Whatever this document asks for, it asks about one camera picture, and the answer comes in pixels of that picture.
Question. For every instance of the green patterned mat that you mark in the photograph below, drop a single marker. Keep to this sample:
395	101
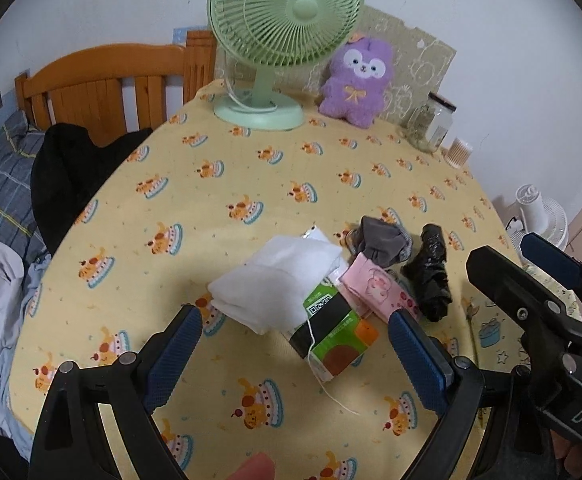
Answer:
421	60

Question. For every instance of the purple plush toy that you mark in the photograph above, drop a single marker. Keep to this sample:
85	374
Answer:
356	80

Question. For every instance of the blue plaid bedding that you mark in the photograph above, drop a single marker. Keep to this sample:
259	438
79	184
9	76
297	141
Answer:
1	185

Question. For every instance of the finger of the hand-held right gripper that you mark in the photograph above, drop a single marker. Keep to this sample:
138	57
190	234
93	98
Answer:
511	290
551	255

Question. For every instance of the person's right hand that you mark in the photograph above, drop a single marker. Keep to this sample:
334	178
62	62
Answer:
568	460

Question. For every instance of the yellow cake print tablecloth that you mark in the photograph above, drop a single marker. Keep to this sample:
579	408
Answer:
221	170

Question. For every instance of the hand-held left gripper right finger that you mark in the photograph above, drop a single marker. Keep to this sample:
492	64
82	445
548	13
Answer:
416	365

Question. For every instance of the white standing fan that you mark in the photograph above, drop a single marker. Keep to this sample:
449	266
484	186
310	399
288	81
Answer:
536	210

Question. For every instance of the glass jar with lid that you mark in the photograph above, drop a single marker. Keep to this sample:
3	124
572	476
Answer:
431	125

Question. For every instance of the pale cartoon print cloth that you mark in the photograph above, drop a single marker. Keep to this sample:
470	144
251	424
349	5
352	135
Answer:
491	335

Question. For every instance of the black clothing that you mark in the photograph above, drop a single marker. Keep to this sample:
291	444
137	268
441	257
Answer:
71	175

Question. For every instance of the cotton swab container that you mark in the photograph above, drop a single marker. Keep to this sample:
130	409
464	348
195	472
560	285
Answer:
458	152

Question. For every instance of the black plastic bag roll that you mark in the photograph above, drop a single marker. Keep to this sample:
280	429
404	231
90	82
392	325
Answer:
431	280

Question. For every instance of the green and black tissue packet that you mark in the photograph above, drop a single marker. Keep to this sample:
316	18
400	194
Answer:
341	340

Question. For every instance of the wooden bed headboard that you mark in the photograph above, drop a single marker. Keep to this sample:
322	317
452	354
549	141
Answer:
96	60

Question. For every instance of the white folded cloth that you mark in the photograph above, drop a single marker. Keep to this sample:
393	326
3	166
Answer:
271	280

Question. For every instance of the green desk fan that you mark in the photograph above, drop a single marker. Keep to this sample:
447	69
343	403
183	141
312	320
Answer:
286	10

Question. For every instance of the pink tissue packet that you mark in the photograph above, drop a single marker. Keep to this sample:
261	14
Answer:
371	285

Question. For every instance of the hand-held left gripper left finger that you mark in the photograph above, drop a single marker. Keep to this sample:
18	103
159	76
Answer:
171	360

